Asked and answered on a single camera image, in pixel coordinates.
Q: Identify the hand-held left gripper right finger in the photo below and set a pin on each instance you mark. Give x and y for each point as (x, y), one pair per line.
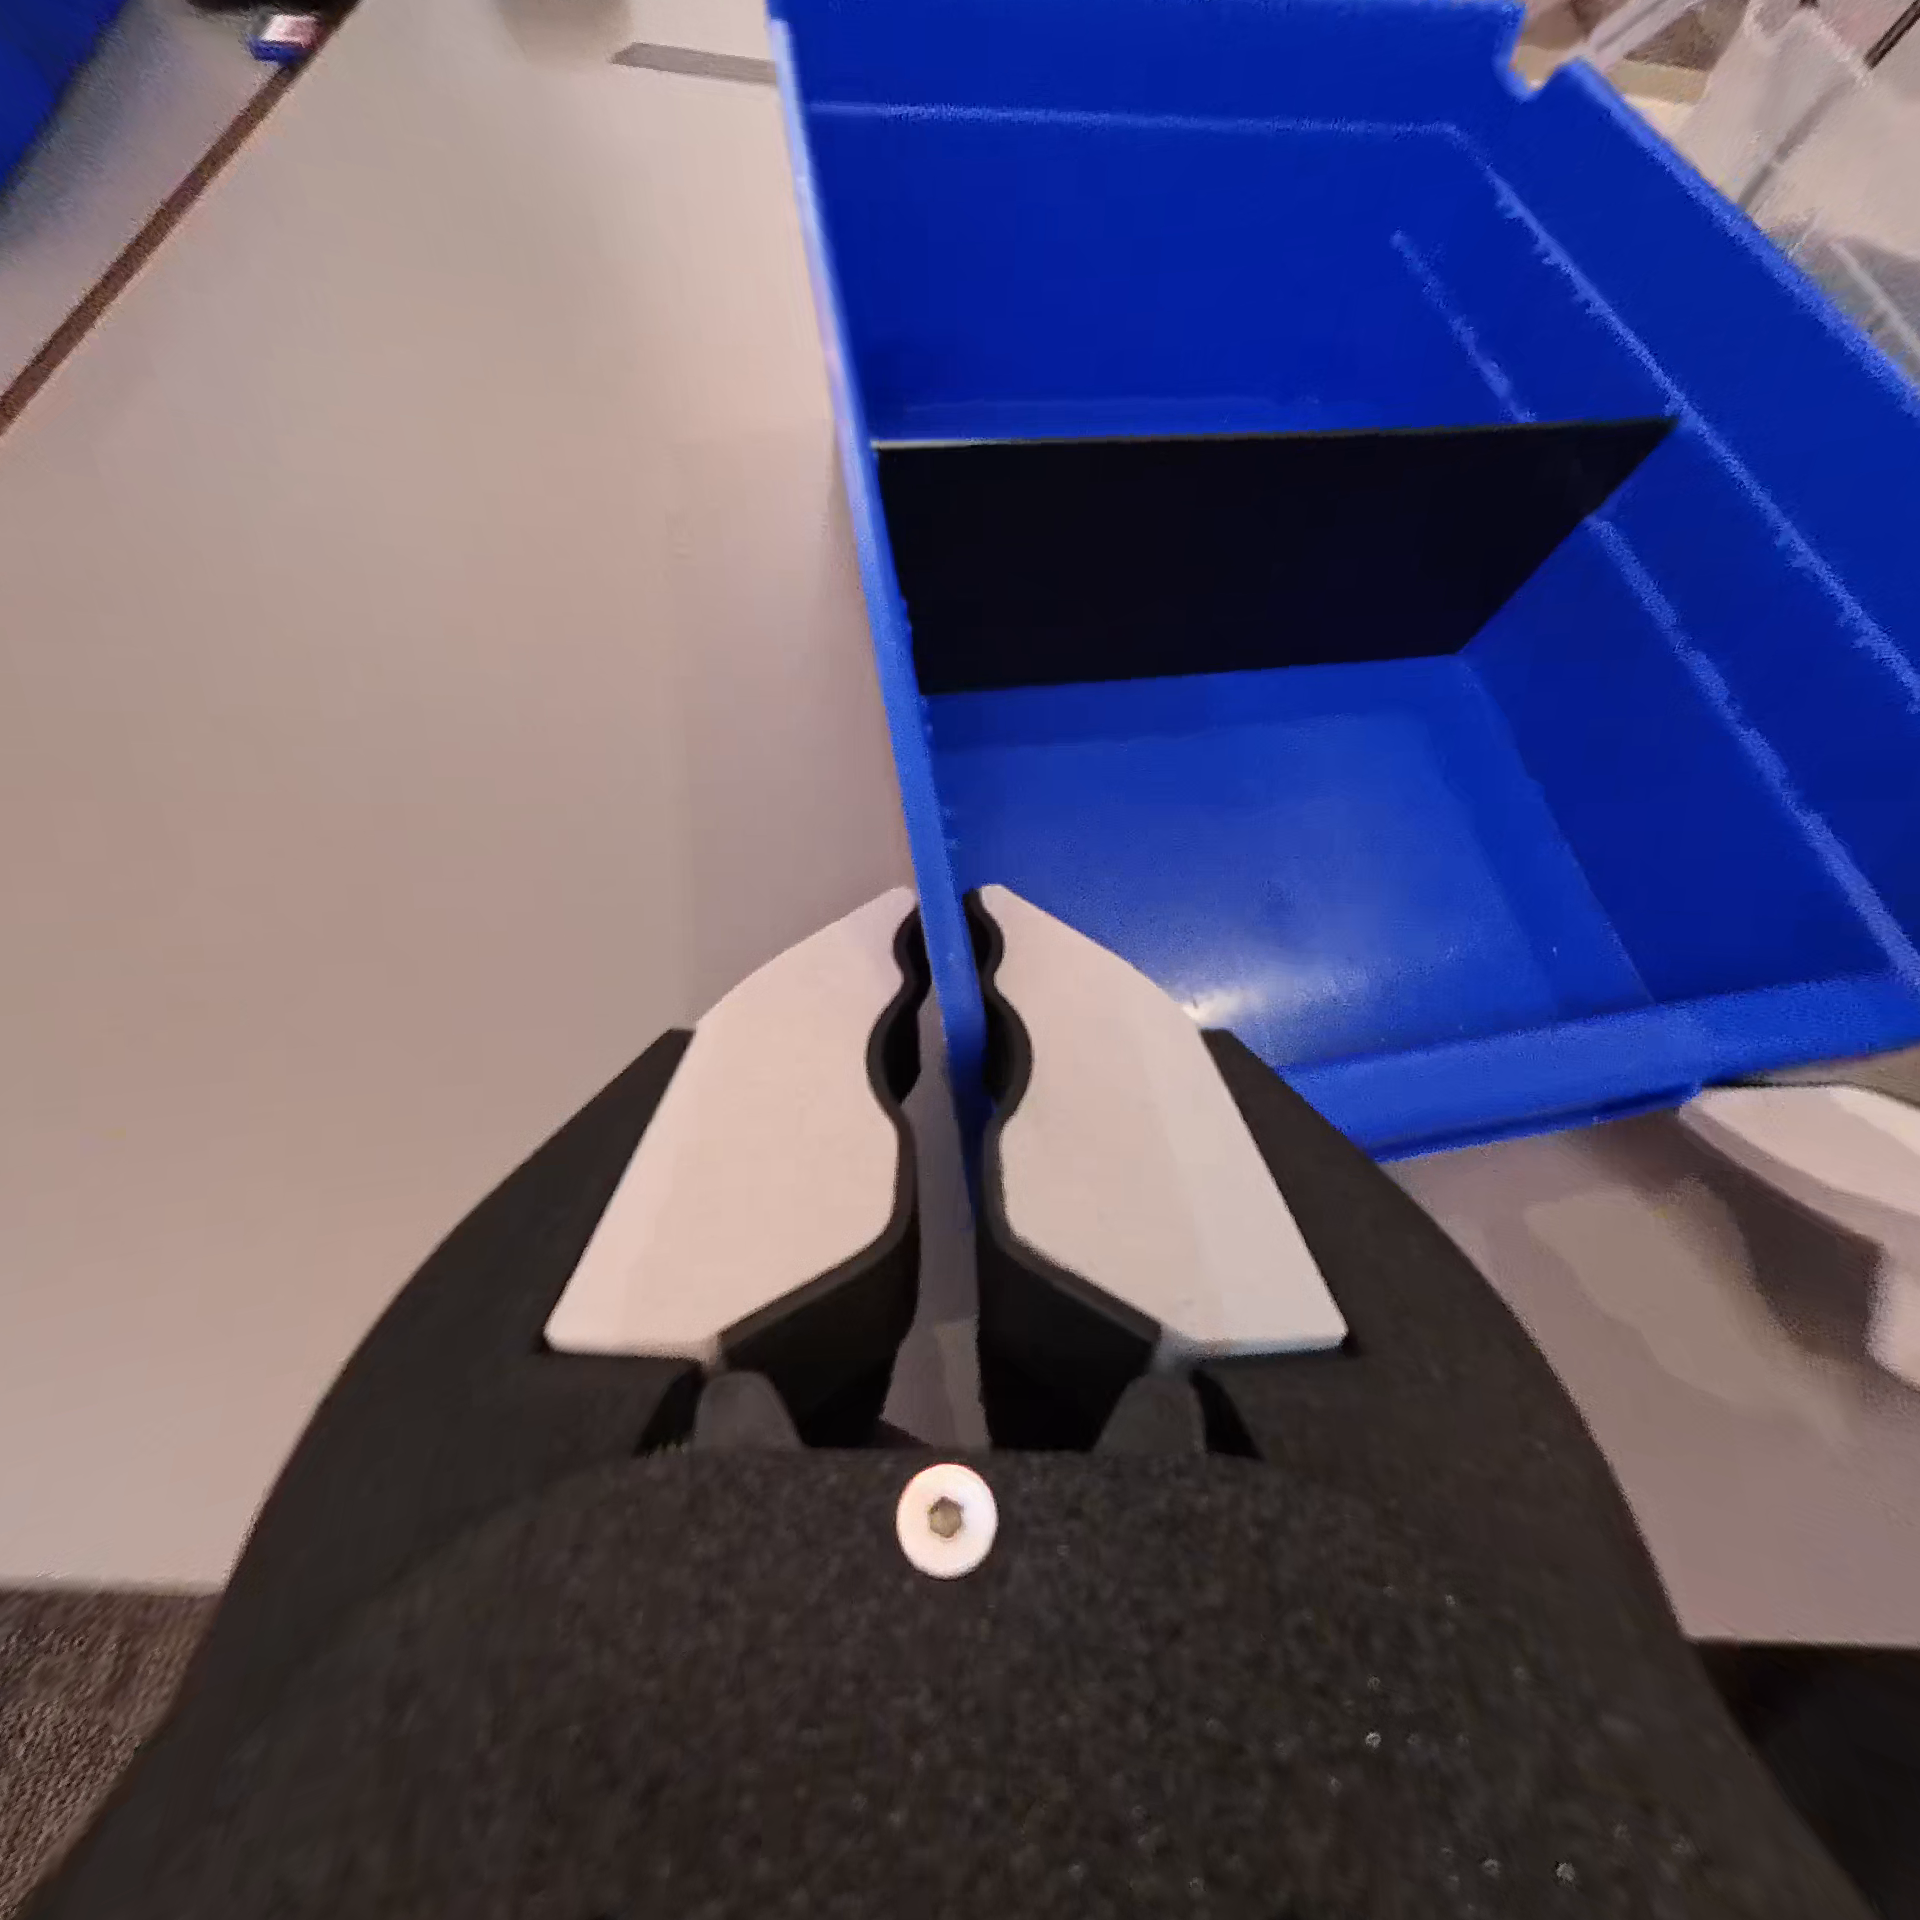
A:
(1157, 1185)

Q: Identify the blue plastic bin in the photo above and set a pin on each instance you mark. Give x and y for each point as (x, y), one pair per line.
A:
(1276, 841)
(47, 75)

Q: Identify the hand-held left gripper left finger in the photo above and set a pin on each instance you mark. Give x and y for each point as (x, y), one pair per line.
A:
(736, 1185)

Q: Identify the black bin divider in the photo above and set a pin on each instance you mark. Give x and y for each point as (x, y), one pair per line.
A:
(1199, 554)

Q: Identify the brown-edged grey desk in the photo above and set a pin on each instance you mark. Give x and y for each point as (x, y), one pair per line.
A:
(136, 181)

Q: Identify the small blue red card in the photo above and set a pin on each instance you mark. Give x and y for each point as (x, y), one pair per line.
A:
(286, 37)

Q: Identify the clear plastic bin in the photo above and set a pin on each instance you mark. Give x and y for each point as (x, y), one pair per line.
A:
(1802, 136)

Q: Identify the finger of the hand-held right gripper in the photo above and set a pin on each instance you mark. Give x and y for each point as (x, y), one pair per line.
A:
(1802, 1162)

